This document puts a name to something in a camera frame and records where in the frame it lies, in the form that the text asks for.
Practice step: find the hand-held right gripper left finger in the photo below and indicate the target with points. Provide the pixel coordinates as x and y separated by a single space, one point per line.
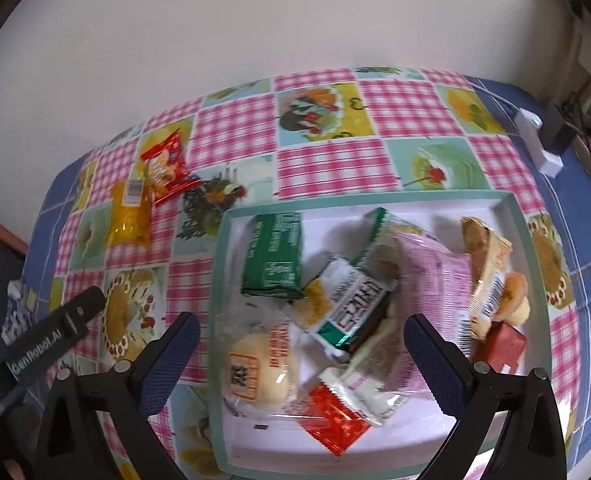
175 360

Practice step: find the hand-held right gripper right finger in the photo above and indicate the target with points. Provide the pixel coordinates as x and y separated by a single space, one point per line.
433 365

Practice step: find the white packet with magenta print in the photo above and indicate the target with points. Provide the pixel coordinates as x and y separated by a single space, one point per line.
365 390

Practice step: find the pale bun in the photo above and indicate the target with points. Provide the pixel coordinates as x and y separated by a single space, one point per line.
258 360

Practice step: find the white packet with black print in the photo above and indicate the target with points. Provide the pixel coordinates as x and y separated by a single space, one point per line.
355 305

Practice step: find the clear packet of small buns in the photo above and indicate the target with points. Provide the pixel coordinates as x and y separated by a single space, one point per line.
515 290

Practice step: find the orange barcode cracker packet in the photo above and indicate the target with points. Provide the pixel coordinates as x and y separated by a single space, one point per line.
493 270

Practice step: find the red-orange snack packet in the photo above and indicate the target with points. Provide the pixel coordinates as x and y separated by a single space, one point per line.
335 422

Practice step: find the small yellow clear snack packet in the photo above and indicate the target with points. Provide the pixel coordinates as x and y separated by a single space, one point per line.
318 302

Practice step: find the green snack packet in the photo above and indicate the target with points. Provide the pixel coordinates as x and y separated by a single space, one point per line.
273 255

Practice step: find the teal-rimmed white tray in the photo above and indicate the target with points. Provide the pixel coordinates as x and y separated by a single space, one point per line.
425 210

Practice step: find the crumpled blue white packet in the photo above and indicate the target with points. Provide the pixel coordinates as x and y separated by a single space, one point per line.
18 315

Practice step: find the small beige block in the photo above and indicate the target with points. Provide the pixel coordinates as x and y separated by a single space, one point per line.
31 299

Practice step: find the red cartoon snack packet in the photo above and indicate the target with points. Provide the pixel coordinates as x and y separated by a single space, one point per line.
165 167

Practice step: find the pink checked fruit-print tablecloth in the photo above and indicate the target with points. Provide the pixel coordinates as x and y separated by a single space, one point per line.
325 160

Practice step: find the white power strip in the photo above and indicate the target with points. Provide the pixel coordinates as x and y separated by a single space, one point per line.
530 122

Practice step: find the black charger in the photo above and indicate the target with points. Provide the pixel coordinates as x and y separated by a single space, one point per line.
556 132

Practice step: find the pink door frame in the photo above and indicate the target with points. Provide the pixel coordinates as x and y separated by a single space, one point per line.
0 232

